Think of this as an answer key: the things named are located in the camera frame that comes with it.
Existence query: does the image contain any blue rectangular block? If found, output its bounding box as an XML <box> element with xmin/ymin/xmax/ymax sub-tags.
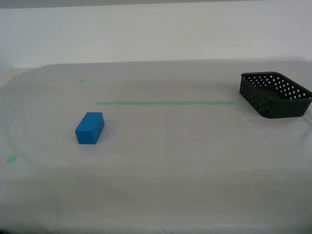
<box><xmin>75</xmin><ymin>112</ymin><xmax>105</xmax><ymax>145</ymax></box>

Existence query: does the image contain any black perforated plastic basket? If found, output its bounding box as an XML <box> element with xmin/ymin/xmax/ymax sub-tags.
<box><xmin>239</xmin><ymin>71</ymin><xmax>312</xmax><ymax>119</ymax></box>

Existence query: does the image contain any long green tape strip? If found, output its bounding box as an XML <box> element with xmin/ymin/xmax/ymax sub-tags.
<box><xmin>94</xmin><ymin>101</ymin><xmax>236</xmax><ymax>106</ymax></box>

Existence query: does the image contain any white table cloth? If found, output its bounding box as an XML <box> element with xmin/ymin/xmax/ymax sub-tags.
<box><xmin>0</xmin><ymin>57</ymin><xmax>312</xmax><ymax>234</ymax></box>

